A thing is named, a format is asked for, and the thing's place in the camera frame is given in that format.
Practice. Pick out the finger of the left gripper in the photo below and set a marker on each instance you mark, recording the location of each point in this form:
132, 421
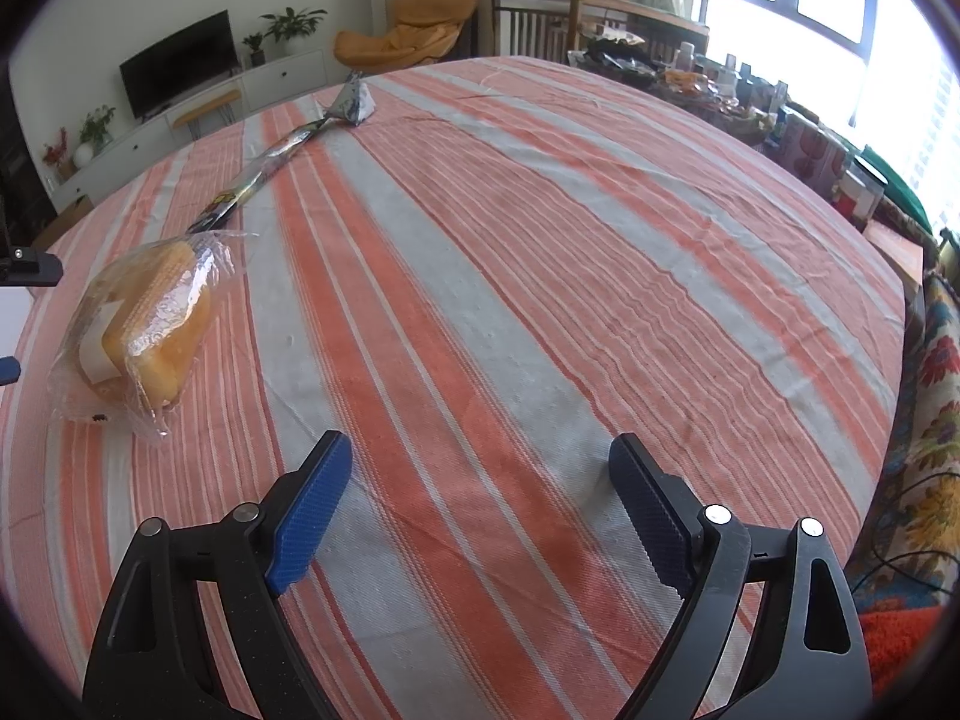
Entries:
10, 370

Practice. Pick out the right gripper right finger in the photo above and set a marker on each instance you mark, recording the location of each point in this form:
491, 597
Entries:
806, 657

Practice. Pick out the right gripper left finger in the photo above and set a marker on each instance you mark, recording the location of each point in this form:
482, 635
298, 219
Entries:
152, 656

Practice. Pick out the bagged sliced bread loaf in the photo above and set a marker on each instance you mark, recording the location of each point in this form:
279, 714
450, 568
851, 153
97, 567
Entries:
131, 343

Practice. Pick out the white cardboard box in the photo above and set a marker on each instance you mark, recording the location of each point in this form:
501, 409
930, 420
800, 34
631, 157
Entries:
15, 305

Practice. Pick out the black glass display cabinet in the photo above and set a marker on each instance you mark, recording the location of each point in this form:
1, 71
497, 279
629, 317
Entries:
27, 209

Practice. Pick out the brown cardboard box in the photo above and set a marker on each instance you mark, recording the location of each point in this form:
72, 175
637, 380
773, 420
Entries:
68, 219

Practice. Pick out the red fleece garment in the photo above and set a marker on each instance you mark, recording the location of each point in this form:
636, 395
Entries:
892, 637

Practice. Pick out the red flowers in vase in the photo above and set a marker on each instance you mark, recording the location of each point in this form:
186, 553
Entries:
56, 156

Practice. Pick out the white round vase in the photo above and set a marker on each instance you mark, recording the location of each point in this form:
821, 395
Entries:
82, 155

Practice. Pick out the floral patterned sofa cover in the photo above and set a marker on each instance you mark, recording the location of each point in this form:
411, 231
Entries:
906, 557

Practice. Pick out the green plant glass vase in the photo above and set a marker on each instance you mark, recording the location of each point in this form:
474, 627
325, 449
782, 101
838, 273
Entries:
95, 130

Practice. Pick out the long silver snack packet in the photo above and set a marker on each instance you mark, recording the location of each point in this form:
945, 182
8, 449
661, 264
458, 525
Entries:
253, 177

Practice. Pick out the small wooden bench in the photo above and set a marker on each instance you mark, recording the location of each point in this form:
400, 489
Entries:
221, 107

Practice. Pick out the black flat television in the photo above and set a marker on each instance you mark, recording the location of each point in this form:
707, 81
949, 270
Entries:
189, 57

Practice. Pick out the white tv cabinet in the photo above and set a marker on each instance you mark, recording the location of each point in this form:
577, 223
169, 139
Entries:
128, 156

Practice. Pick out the small potted plant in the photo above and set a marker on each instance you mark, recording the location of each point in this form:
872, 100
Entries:
254, 45

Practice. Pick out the large potted green plant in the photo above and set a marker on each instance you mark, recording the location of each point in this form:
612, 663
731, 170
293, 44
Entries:
290, 28

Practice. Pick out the grey pyramid snack packet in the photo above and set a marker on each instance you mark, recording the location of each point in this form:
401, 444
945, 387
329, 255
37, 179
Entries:
354, 103

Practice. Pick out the striped orange grey tablecloth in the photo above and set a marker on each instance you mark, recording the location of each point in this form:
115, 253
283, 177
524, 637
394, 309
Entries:
507, 266

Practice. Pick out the orange rocking lounge chair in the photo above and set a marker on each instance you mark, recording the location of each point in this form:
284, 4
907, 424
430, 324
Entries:
422, 33

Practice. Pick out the dark wooden crib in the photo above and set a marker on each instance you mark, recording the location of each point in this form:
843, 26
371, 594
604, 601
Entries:
539, 29

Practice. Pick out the cluttered side table items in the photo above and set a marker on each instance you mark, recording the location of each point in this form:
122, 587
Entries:
852, 181

